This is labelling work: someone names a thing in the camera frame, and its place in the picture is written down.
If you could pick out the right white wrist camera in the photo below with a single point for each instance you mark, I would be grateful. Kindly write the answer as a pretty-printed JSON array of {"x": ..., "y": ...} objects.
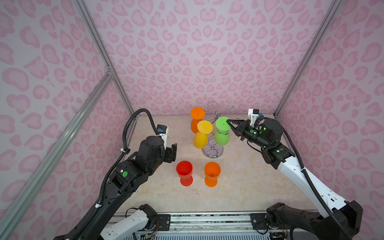
[{"x": 255, "y": 117}]

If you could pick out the chrome wine glass rack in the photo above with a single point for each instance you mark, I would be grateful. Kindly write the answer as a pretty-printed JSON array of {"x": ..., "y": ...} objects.
[{"x": 212, "y": 150}]

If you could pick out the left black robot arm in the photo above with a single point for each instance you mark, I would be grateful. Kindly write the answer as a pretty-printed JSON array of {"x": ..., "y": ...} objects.
[{"x": 123, "y": 178}]

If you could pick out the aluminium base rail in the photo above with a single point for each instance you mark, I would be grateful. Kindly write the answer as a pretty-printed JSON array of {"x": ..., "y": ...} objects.
[{"x": 216, "y": 225}]

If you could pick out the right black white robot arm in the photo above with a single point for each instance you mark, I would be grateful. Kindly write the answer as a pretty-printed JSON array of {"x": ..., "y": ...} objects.
[{"x": 335, "y": 217}]

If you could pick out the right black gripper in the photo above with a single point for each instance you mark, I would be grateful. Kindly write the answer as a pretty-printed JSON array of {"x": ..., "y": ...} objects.
[{"x": 241, "y": 130}]

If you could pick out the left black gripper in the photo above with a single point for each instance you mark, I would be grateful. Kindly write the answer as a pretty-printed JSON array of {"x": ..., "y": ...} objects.
[{"x": 171, "y": 152}]

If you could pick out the dark orange wine glass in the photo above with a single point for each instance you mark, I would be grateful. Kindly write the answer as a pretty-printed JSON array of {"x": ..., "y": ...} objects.
[{"x": 197, "y": 115}]

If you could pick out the red plastic wine glass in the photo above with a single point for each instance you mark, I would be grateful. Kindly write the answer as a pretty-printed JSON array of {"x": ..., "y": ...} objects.
[{"x": 185, "y": 171}]

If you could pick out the green plastic wine glass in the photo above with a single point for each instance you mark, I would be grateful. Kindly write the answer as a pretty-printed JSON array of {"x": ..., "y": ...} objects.
[{"x": 222, "y": 134}]

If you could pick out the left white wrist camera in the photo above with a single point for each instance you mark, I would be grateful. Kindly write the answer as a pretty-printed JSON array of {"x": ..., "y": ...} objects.
[{"x": 163, "y": 133}]

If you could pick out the orange plastic wine glass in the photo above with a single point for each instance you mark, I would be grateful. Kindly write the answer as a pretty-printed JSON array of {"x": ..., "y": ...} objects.
[{"x": 212, "y": 173}]

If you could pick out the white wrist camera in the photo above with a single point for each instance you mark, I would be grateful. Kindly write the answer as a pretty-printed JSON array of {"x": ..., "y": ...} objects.
[
  {"x": 255, "y": 117},
  {"x": 163, "y": 133}
]

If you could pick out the yellow plastic wine glass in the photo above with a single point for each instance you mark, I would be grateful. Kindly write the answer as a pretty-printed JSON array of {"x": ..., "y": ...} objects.
[{"x": 202, "y": 136}]

